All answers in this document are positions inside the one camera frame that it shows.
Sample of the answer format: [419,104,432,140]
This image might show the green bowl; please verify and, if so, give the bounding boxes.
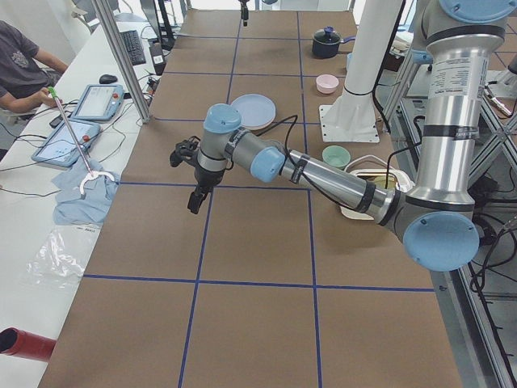
[322,145,351,170]

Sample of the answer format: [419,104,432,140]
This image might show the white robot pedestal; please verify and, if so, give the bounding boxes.
[320,0,405,143]

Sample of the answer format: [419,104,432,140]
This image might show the upper teach pendant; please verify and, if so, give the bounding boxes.
[72,84,124,122]

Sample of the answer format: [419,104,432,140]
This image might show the reacher grabber tool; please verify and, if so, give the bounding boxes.
[48,86,116,196]

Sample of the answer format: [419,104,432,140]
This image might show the pink plate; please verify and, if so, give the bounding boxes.
[241,120,272,131]

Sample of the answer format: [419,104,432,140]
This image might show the light blue cloth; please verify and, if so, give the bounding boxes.
[52,161,120,225]

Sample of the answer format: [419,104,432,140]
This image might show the clear plastic bag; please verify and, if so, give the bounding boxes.
[23,226,100,290]

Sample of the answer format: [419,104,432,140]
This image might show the teach pendant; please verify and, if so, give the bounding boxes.
[72,84,124,122]
[32,119,101,167]

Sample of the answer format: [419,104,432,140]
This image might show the red cylinder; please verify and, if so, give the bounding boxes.
[1,327,57,362]

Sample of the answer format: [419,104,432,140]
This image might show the lower teach pendant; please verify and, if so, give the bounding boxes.
[32,119,101,167]

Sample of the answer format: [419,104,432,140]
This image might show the pink bowl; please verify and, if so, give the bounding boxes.
[316,74,339,95]

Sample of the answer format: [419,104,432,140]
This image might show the dark blue saucepan with lid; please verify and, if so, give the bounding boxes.
[312,26,356,59]

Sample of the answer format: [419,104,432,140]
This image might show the aluminium frame post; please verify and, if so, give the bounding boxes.
[92,0,150,124]

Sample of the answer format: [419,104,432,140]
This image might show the person at desk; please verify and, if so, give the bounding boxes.
[1,21,68,113]

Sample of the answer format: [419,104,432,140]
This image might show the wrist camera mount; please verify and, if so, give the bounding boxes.
[169,136,200,167]

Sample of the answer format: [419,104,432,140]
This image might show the black keyboard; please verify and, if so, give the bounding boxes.
[120,30,146,65]

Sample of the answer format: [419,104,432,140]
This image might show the blue plate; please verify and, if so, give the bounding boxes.
[231,94,276,124]

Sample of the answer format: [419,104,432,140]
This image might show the cream toaster with bread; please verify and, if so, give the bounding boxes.
[338,154,417,221]

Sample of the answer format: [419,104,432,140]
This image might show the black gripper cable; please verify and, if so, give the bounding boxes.
[258,114,308,162]

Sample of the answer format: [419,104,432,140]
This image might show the black computer mouse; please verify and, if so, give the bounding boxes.
[99,74,118,84]

